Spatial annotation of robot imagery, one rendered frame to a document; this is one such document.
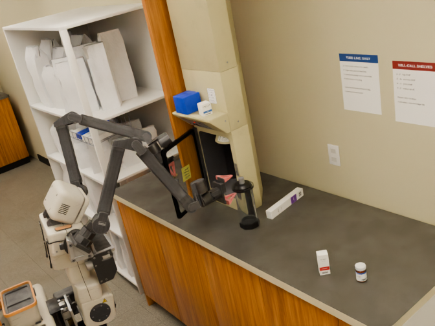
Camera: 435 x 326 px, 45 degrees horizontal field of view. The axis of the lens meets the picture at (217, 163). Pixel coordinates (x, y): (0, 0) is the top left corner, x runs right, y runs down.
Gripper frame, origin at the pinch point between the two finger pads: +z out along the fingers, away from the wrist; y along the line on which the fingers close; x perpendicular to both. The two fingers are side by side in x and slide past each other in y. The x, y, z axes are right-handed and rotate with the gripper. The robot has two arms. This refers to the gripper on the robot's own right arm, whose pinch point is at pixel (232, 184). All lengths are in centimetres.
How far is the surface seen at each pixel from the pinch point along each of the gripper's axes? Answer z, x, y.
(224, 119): 9.5, 8.9, 28.9
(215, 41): 12, 9, 66
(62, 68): -7, 154, 52
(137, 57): 54, 162, 42
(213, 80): 12, 15, 48
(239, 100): 20.6, 8.9, 35.1
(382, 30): 55, -51, 61
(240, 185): 3.5, -1.4, -1.4
